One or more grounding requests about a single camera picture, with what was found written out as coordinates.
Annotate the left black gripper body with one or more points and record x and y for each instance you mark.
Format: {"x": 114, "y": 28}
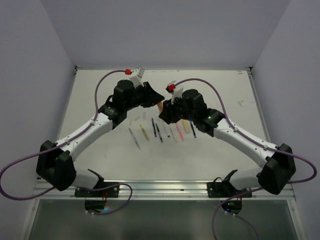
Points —
{"x": 136, "y": 99}

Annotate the green clear pen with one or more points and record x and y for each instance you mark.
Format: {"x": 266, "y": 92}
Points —
{"x": 134, "y": 139}

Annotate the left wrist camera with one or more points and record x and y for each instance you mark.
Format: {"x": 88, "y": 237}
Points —
{"x": 136, "y": 77}

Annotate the blue green pen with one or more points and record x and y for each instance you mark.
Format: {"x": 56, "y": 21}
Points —
{"x": 193, "y": 130}

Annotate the purple gel pen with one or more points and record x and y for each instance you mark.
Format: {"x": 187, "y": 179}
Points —
{"x": 154, "y": 127}

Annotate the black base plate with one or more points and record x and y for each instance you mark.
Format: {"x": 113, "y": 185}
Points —
{"x": 220, "y": 189}
{"x": 101, "y": 190}

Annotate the orange thin highlighter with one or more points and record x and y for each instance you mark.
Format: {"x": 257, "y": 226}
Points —
{"x": 179, "y": 131}

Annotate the yellow thin highlighter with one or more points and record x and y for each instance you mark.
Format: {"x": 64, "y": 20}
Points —
{"x": 144, "y": 133}

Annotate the aluminium rail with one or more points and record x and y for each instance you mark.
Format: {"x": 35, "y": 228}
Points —
{"x": 161, "y": 190}

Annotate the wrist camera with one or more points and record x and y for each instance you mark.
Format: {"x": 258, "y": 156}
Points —
{"x": 136, "y": 77}
{"x": 176, "y": 91}

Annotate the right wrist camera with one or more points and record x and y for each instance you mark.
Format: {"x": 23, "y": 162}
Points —
{"x": 176, "y": 91}

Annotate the orange thick highlighter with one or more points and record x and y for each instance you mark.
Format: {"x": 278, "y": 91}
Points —
{"x": 160, "y": 107}

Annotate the yellow thick highlighter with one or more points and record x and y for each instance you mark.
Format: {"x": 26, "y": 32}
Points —
{"x": 186, "y": 126}

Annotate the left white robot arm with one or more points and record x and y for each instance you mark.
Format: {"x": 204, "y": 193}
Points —
{"x": 56, "y": 162}

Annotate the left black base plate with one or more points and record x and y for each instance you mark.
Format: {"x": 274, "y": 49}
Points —
{"x": 101, "y": 190}

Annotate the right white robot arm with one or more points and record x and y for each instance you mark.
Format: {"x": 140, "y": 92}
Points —
{"x": 275, "y": 165}

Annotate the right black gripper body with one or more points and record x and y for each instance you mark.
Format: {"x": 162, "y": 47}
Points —
{"x": 190, "y": 115}

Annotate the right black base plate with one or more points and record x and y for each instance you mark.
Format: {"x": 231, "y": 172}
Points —
{"x": 220, "y": 189}

